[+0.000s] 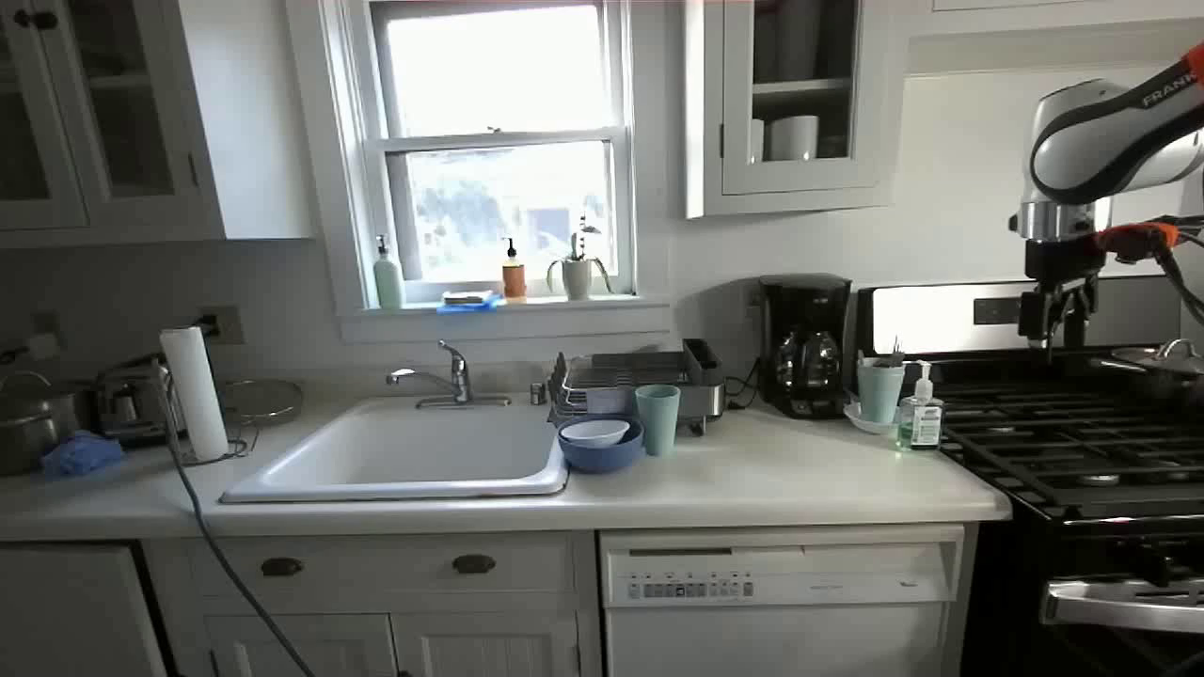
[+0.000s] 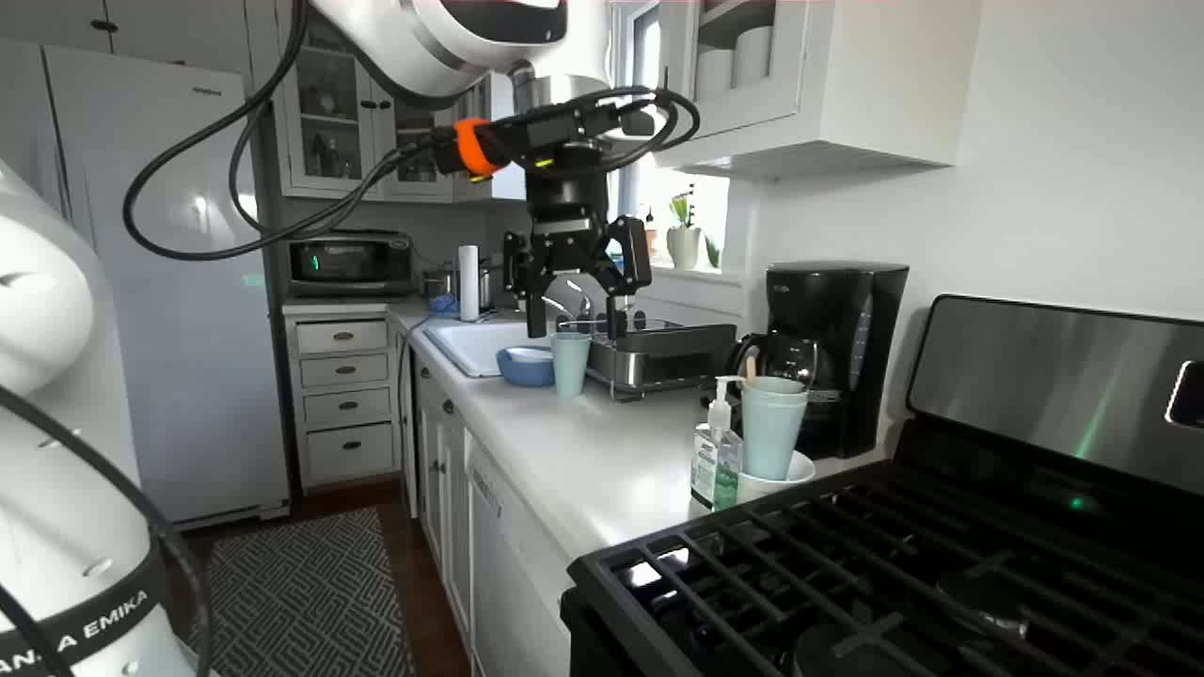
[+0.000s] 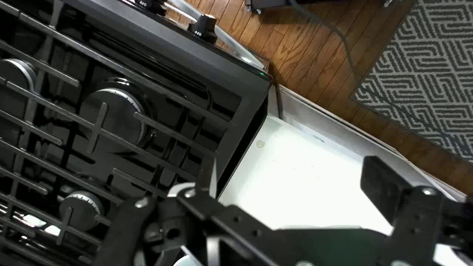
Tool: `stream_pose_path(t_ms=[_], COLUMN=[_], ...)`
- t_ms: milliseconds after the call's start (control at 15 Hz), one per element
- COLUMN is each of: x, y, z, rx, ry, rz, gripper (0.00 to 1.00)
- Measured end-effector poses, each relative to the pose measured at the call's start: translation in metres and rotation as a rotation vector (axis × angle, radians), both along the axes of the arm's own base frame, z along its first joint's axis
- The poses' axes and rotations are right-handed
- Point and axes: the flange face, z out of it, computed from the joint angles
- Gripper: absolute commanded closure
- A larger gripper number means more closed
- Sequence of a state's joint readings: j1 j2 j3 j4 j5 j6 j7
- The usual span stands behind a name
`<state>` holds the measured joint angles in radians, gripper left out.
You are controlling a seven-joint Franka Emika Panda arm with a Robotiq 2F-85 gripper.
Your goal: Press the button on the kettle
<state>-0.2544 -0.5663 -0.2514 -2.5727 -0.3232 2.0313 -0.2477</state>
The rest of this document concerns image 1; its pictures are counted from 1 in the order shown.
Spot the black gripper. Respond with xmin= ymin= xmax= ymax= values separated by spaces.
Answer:
xmin=1014 ymin=235 xmax=1107 ymax=352

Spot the black gas stove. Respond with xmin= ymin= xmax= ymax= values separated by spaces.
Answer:
xmin=855 ymin=274 xmax=1204 ymax=677

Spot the clear soap dispenser bottle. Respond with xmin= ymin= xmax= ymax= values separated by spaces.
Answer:
xmin=898 ymin=357 xmax=949 ymax=452

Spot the white bowl under cups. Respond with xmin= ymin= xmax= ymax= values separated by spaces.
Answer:
xmin=839 ymin=397 xmax=910 ymax=442

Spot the black coffee maker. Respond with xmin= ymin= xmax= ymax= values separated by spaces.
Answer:
xmin=756 ymin=274 xmax=858 ymax=424

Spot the white cabinet with mugs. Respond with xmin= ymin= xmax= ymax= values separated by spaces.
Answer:
xmin=682 ymin=0 xmax=908 ymax=221

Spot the white mug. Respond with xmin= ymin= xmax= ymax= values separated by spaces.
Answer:
xmin=764 ymin=115 xmax=825 ymax=167

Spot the white dishwasher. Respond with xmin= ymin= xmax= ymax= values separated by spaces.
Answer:
xmin=597 ymin=522 xmax=977 ymax=677

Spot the single teal cup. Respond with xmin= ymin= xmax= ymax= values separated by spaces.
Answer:
xmin=631 ymin=382 xmax=683 ymax=459

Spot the grey dish rack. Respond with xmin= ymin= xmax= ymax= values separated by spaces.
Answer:
xmin=545 ymin=337 xmax=728 ymax=437

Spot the blue bowl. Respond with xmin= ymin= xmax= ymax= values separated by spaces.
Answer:
xmin=552 ymin=417 xmax=646 ymax=478

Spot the white plant pot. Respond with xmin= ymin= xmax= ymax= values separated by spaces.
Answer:
xmin=545 ymin=221 xmax=618 ymax=304

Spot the orange pump bottle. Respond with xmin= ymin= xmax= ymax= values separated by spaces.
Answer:
xmin=501 ymin=235 xmax=529 ymax=300

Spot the blue sponge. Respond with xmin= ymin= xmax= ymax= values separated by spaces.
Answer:
xmin=433 ymin=288 xmax=501 ymax=316

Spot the chrome faucet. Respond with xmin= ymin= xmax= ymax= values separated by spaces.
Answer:
xmin=382 ymin=337 xmax=478 ymax=411

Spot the white framed window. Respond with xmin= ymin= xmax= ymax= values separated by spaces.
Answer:
xmin=281 ymin=0 xmax=675 ymax=342

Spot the white kitchen sink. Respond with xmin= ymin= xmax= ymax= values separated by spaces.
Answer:
xmin=222 ymin=397 xmax=570 ymax=508

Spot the green soap bottle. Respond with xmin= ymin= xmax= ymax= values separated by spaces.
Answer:
xmin=367 ymin=235 xmax=406 ymax=316

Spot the white lower cabinet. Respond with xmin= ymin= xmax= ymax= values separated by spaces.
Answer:
xmin=0 ymin=531 xmax=606 ymax=677

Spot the glass lid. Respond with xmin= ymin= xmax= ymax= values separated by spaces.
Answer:
xmin=222 ymin=377 xmax=308 ymax=431

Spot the white glass door cabinet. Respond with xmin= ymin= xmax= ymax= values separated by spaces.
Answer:
xmin=0 ymin=0 xmax=315 ymax=248

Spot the white paper towel roll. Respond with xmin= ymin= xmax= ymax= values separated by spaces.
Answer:
xmin=155 ymin=323 xmax=238 ymax=466

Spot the chrome toaster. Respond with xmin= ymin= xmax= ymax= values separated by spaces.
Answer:
xmin=89 ymin=355 xmax=178 ymax=443

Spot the blue cloth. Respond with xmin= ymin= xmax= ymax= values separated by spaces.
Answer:
xmin=36 ymin=431 xmax=128 ymax=481

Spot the metal pot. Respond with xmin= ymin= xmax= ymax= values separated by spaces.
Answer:
xmin=0 ymin=364 xmax=73 ymax=478

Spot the orange strap near wrist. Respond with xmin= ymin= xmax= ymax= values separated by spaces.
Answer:
xmin=1097 ymin=217 xmax=1185 ymax=265

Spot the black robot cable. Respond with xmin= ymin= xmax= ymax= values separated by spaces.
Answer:
xmin=1154 ymin=243 xmax=1204 ymax=323

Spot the wall power outlet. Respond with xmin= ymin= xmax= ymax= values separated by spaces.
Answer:
xmin=203 ymin=300 xmax=247 ymax=352

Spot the thin black hanging cable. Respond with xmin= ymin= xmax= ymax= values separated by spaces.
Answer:
xmin=155 ymin=362 xmax=315 ymax=677

